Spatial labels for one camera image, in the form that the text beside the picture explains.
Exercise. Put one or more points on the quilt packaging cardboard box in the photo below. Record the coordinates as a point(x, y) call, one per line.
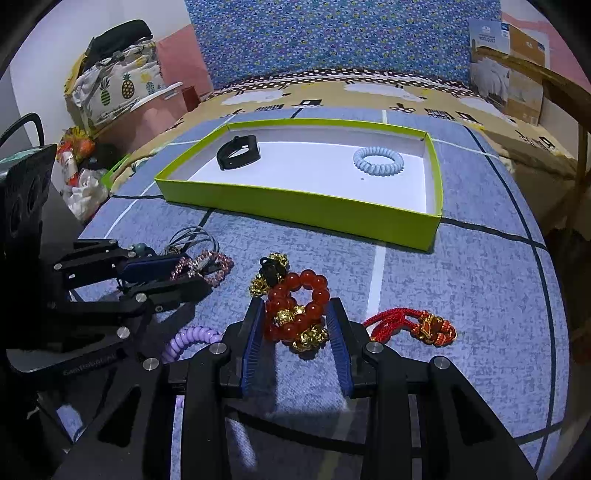
point(512, 92)

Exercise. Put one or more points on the black bag on top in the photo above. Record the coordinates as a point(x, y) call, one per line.
point(117, 38)

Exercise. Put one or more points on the blue floral headboard cover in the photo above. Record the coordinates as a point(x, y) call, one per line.
point(243, 39)

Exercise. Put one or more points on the pineapple print bag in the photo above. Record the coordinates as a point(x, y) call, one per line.
point(113, 85)

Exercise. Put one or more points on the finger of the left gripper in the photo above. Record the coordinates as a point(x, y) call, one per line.
point(165, 295)
point(149, 268)

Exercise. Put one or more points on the blue grey checked mat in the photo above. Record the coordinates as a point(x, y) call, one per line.
point(488, 273)

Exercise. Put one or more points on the yellow sheep pattern bedsheet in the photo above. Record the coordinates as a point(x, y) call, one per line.
point(517, 142)

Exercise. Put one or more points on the black smart band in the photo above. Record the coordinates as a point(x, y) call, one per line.
point(238, 152)

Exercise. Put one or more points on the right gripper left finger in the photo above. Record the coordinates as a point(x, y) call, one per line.
point(243, 340)

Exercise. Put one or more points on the green white shallow box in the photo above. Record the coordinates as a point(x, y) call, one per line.
point(368, 179)

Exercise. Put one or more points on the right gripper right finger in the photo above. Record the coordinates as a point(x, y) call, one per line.
point(347, 342)

